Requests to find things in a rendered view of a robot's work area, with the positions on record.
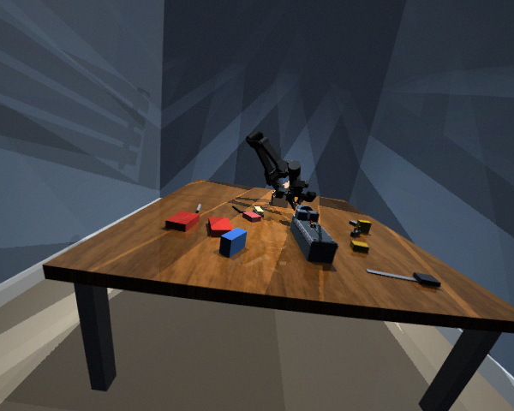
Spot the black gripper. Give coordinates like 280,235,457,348
275,188,316,211

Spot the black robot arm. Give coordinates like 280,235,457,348
246,130,309,192

